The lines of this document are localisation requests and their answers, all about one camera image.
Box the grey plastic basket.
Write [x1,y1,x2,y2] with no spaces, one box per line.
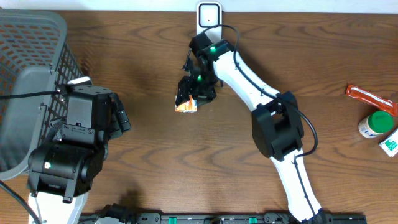
[1,9,83,180]

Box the white medicine box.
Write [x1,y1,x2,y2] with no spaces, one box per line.
[379,129,398,157]

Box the orange Top chocolate bar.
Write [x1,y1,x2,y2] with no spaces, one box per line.
[346,84,397,116]

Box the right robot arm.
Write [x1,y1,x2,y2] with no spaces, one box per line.
[175,33,323,223]

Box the small orange box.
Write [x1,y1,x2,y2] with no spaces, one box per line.
[175,95,198,113]

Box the green-capped white bottle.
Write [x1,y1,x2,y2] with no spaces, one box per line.
[358,111,394,139]

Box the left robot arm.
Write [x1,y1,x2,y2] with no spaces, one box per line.
[27,85,131,223]

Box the white barcode scanner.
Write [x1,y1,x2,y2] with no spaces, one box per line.
[196,1,222,42]

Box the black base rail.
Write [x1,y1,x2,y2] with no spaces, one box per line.
[80,203,368,224]

